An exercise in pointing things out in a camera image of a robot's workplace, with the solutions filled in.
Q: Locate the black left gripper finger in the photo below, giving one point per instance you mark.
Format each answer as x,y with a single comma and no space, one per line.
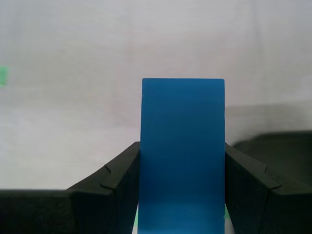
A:
268,212
73,209

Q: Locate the black perforated plastic basket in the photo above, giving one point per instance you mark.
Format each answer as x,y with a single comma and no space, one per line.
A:
292,158

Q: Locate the blue rectangular block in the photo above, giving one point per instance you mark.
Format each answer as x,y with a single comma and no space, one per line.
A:
182,146

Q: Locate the small green tape mark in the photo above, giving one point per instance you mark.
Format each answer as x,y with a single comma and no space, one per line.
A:
3,76

